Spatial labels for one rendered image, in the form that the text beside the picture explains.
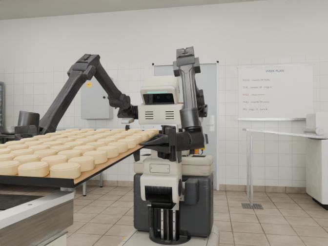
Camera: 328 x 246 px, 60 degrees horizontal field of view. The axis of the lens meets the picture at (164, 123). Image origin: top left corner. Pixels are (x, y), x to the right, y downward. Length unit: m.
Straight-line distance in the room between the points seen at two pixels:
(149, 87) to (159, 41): 3.34
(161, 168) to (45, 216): 1.23
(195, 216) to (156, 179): 0.45
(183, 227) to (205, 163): 0.45
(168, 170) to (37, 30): 4.62
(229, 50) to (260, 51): 0.48
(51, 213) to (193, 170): 1.47
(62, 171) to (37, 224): 0.09
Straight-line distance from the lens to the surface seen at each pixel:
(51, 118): 1.21
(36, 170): 0.54
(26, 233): 0.48
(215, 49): 4.81
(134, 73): 4.91
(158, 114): 1.66
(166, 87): 1.59
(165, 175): 1.68
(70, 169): 0.50
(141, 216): 2.07
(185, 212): 1.98
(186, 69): 1.15
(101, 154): 0.60
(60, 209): 0.54
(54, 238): 0.52
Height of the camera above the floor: 1.02
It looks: 1 degrees up
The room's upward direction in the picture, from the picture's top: straight up
